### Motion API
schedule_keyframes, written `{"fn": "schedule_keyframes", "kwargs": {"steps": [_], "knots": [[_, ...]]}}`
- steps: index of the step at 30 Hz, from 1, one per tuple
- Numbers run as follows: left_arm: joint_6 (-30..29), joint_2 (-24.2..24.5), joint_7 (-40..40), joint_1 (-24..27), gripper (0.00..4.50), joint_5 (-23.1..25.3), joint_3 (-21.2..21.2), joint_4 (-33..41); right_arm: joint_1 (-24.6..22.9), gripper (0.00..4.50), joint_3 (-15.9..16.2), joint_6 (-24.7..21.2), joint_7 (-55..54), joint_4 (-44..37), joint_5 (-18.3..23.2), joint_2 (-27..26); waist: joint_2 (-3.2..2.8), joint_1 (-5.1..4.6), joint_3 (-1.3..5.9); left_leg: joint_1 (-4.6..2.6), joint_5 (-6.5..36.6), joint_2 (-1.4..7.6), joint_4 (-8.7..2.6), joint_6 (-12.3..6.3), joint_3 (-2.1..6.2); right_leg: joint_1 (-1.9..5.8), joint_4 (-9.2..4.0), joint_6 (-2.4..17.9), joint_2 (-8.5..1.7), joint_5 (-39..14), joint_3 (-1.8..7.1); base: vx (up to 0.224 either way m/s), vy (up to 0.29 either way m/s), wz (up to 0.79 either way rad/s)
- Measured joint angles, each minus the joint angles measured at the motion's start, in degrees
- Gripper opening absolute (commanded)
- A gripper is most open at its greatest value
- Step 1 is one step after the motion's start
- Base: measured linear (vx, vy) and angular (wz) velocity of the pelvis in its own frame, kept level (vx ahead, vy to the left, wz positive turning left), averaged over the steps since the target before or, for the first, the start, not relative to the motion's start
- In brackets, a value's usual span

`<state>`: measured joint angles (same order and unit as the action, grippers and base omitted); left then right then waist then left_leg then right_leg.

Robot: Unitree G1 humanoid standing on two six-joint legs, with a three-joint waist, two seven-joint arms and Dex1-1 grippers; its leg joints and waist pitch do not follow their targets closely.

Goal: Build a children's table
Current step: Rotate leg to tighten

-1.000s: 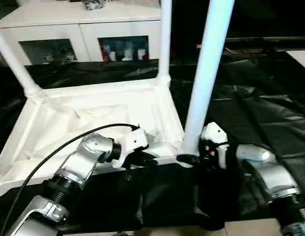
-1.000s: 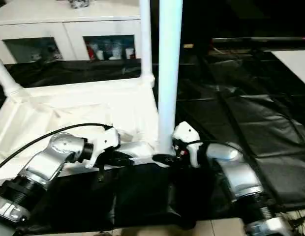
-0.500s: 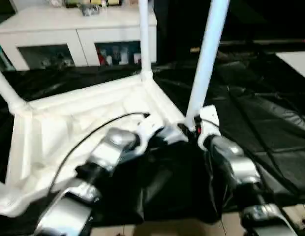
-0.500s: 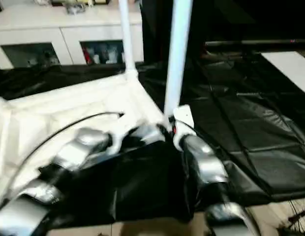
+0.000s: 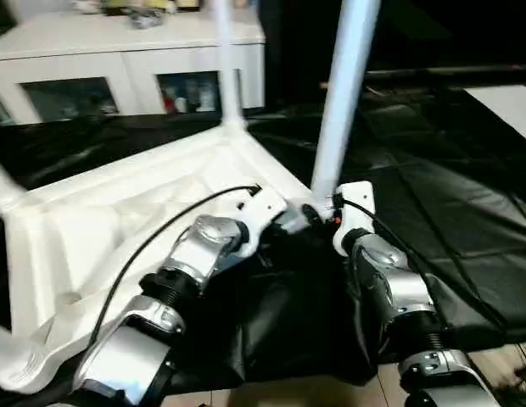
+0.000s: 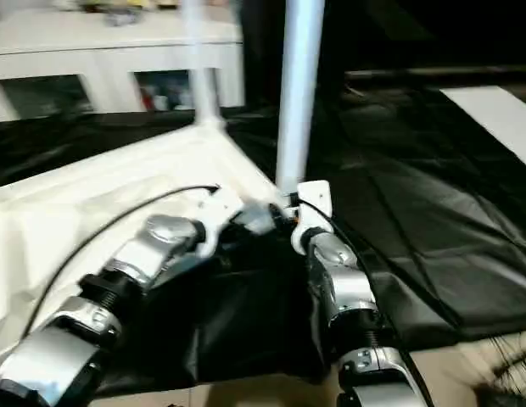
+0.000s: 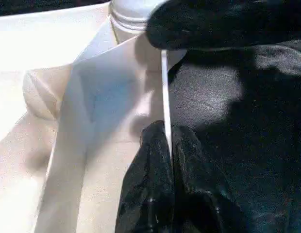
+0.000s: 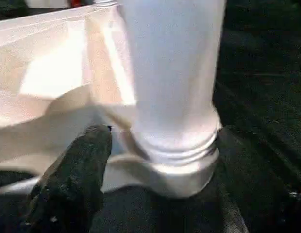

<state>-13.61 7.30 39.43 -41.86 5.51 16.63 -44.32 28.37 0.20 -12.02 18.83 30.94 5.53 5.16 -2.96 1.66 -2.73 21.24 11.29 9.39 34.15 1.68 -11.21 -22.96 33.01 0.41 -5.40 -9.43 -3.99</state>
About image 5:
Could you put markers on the white plastic table leg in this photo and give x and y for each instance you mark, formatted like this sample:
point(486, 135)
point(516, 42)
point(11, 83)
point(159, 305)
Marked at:
point(343, 106)
point(12, 352)
point(231, 63)
point(4, 186)

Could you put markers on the white plastic table top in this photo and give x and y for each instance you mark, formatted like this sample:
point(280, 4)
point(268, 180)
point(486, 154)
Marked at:
point(119, 203)

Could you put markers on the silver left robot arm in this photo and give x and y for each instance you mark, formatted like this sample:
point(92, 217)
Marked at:
point(195, 250)

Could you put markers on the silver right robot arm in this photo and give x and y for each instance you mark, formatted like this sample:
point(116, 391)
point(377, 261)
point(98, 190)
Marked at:
point(394, 288)

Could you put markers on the black plastic mat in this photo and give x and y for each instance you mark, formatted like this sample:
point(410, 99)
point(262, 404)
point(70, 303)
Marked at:
point(437, 212)

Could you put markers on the white small bottle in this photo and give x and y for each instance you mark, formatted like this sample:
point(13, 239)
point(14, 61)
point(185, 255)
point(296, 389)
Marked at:
point(206, 99)
point(181, 105)

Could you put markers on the red small figurine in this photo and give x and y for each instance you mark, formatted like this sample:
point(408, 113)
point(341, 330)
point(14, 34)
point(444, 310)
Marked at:
point(169, 102)

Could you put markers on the black tall cabinet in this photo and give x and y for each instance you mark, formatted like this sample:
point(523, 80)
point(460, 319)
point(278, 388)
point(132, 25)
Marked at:
point(297, 42)

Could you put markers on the black long bar device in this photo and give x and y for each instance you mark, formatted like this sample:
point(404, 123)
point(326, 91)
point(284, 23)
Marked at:
point(458, 71)

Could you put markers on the white flat board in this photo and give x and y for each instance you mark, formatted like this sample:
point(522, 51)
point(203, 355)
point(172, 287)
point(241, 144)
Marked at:
point(509, 110)

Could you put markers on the white glass-door cabinet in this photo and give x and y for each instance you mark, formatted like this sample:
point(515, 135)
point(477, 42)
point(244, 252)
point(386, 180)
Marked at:
point(119, 46)

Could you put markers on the black white crumpled bundle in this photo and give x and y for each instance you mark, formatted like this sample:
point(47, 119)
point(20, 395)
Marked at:
point(144, 20)

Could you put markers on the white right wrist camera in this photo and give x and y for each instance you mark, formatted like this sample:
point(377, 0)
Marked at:
point(356, 203)

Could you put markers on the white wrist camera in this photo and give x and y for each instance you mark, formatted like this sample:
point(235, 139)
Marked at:
point(263, 207)
point(356, 203)

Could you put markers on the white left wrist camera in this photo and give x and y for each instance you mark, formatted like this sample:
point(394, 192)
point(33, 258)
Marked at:
point(263, 207)

